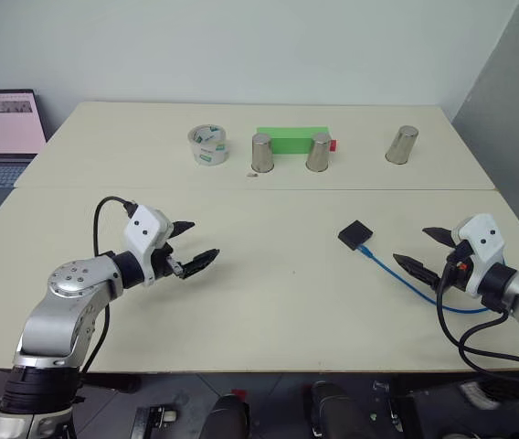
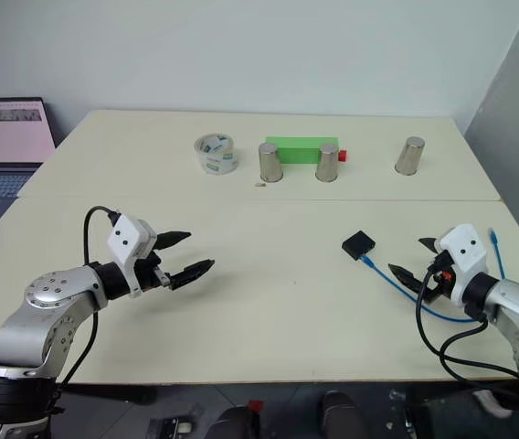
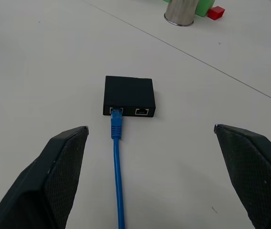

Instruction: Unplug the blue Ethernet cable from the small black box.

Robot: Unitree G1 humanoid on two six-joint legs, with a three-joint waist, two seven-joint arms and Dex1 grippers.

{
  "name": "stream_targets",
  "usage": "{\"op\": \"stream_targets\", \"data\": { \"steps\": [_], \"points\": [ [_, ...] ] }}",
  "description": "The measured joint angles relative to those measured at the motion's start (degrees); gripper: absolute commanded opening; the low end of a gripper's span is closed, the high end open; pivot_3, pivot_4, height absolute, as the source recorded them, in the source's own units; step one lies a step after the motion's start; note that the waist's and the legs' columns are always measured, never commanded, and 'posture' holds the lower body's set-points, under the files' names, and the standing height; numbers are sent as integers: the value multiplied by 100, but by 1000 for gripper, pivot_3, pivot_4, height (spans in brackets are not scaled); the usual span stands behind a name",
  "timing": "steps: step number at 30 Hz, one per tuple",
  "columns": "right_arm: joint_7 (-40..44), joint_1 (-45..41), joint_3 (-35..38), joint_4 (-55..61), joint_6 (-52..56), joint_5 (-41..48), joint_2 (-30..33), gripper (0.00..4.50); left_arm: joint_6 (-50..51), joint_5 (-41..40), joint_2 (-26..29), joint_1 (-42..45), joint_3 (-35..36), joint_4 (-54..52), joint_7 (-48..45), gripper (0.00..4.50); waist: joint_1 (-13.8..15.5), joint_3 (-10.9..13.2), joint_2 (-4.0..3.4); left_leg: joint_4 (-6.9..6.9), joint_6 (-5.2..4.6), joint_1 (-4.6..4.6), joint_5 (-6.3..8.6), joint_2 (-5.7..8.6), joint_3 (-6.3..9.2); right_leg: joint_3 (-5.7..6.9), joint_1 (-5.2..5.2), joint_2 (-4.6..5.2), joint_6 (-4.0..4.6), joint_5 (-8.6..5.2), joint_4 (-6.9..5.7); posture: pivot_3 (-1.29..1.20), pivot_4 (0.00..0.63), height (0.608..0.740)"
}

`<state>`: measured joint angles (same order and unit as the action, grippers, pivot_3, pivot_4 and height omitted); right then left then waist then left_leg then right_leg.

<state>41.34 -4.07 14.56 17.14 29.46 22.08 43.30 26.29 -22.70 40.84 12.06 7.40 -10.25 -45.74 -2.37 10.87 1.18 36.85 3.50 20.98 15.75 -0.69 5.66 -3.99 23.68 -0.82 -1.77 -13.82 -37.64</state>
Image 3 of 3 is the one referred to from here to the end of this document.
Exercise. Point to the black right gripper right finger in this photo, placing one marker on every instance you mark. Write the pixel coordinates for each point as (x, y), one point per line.
(257, 171)

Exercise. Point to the black network switch box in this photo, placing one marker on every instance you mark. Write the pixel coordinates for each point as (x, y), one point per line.
(128, 95)

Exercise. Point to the red cube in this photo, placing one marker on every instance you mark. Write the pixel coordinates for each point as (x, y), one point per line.
(216, 12)

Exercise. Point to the steel cup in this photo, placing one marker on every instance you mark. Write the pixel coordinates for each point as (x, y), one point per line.
(180, 10)

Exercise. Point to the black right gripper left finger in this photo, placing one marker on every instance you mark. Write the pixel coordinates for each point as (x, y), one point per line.
(42, 181)

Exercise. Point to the green block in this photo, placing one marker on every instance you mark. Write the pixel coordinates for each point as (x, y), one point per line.
(204, 7)

